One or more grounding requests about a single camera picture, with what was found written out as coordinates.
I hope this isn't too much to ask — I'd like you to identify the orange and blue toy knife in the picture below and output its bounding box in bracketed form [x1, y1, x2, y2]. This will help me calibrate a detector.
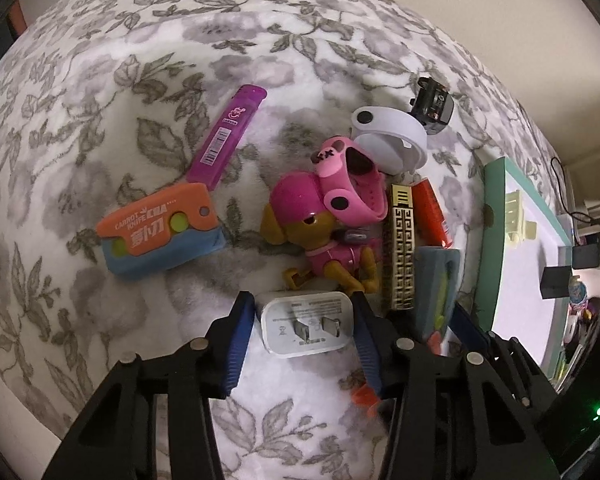
[96, 182, 227, 276]

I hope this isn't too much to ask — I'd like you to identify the pink toy watch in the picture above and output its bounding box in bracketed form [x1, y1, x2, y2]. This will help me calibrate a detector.
[310, 136, 388, 223]

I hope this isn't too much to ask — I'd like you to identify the white wristband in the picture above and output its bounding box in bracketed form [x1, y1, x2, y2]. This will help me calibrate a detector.
[350, 105, 428, 173]

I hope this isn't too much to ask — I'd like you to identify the black cable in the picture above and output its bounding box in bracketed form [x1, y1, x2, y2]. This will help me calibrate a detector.
[550, 156, 581, 221]

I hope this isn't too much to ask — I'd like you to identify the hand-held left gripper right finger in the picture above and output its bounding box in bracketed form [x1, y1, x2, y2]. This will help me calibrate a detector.
[352, 291, 561, 480]

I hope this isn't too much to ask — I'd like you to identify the white charger plug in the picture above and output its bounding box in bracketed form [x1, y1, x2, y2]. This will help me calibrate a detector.
[256, 291, 357, 358]

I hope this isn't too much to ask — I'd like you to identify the black power adapter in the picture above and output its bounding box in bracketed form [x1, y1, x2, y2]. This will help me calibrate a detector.
[542, 266, 573, 301]
[572, 245, 600, 270]

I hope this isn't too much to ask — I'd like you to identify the gold patterned harmonica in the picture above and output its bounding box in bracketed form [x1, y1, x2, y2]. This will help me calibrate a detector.
[382, 183, 416, 311]

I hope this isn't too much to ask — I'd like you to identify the pink and brown dog toy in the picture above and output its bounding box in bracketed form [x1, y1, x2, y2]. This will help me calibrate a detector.
[260, 172, 381, 296]

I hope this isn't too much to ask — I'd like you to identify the purple toothpaste-like tube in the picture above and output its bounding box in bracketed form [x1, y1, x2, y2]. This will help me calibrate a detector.
[185, 85, 268, 196]

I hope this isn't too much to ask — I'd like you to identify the dark red-edged furniture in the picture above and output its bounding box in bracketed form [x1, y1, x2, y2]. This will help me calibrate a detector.
[7, 0, 28, 38]

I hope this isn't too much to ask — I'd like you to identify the grey floral blanket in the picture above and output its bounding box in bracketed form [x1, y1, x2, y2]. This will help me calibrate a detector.
[0, 0, 576, 480]

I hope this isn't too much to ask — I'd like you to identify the cream hair claw clip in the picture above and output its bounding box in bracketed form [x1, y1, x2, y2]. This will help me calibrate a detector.
[502, 187, 538, 248]

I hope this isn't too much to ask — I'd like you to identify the red glue stick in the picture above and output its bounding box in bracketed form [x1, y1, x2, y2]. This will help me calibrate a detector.
[411, 177, 453, 250]

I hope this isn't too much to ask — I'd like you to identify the teal tray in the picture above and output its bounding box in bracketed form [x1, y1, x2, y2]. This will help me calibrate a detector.
[475, 156, 576, 376]

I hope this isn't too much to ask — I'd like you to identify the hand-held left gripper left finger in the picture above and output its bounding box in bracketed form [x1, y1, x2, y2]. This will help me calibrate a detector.
[40, 290, 256, 480]

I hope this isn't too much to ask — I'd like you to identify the orange plastic piece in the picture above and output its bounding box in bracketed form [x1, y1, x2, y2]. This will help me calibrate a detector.
[352, 382, 382, 418]

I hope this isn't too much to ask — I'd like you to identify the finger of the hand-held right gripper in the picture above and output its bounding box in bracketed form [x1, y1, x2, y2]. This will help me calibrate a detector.
[452, 304, 553, 411]

